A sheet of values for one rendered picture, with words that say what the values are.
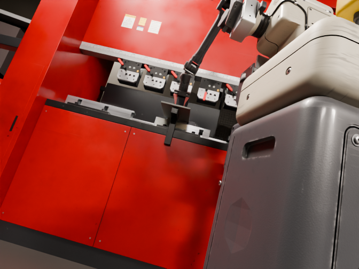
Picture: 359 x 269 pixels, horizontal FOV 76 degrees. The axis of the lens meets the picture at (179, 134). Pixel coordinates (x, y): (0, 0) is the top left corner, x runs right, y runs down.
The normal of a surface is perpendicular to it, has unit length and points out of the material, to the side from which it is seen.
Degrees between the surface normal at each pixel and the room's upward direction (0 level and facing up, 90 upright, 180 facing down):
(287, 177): 90
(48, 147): 90
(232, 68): 90
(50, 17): 90
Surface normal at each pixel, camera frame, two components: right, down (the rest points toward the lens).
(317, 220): -0.06, -0.25
